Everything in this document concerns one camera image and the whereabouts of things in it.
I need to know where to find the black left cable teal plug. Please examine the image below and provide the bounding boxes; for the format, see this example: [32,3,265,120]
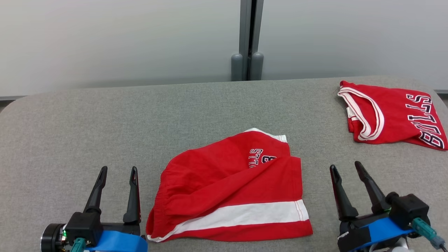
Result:
[70,237,87,252]

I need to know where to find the black cable teal plug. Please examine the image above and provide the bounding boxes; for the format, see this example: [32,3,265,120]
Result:
[70,237,87,252]
[411,217,448,252]

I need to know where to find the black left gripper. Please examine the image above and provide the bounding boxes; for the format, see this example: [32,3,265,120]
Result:
[41,166,142,252]

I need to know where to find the red Bulls jersey shirt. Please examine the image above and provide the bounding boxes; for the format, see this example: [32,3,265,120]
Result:
[337,80,448,151]

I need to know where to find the blue left camera bracket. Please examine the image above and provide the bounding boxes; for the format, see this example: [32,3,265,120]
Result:
[86,230,148,252]

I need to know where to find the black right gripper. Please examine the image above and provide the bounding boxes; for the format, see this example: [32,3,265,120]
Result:
[329,161,392,252]

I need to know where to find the blue camera bracket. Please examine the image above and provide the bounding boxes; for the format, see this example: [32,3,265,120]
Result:
[353,217,417,251]
[86,230,148,252]

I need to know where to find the blue right camera bracket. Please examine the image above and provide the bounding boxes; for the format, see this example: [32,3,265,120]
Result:
[353,217,417,251]

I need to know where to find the red shorts with white stripe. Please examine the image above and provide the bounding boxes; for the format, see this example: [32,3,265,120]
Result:
[145,128,314,243]

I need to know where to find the black right cable teal plug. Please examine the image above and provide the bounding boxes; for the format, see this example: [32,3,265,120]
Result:
[411,217,448,252]

